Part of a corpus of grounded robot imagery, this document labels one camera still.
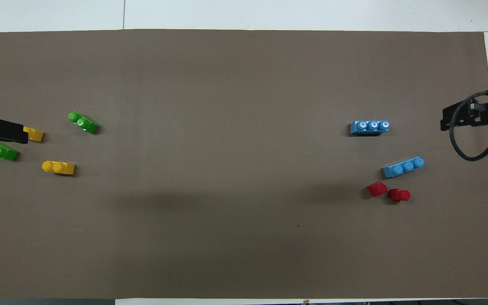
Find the green two-stud toy brick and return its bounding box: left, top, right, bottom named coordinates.
left=0, top=141, right=19, bottom=161
left=68, top=111, right=99, bottom=135

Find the blue three-stud toy brick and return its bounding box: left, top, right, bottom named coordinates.
left=350, top=120, right=391, bottom=136
left=382, top=157, right=425, bottom=178

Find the yellow two-stud toy brick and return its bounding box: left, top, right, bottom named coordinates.
left=23, top=126, right=44, bottom=142
left=42, top=160, right=76, bottom=176

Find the brown table mat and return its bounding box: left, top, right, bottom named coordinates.
left=0, top=29, right=488, bottom=299

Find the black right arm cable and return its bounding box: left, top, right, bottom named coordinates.
left=449, top=90, right=488, bottom=162

